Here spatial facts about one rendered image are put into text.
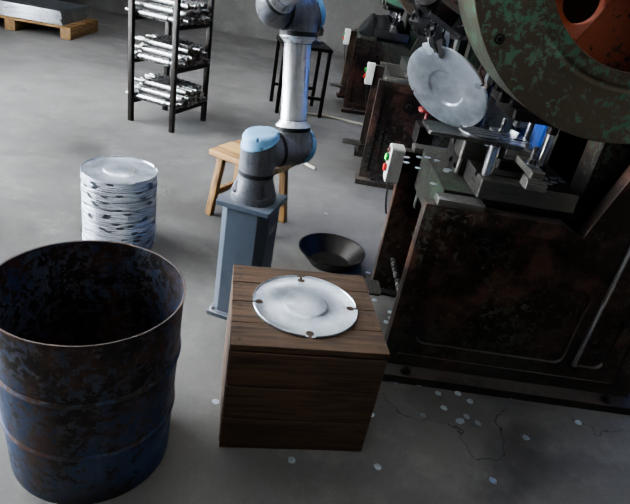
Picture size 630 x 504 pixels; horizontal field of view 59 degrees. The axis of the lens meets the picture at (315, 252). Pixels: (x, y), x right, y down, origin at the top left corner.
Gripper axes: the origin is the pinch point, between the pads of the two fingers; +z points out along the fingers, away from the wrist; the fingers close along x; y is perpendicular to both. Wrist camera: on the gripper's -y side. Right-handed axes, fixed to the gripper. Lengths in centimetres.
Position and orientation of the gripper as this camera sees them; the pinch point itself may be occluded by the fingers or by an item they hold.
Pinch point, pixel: (444, 53)
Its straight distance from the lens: 174.2
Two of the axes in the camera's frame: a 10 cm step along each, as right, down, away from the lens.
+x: -5.6, 8.1, -1.9
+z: 3.2, 4.2, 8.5
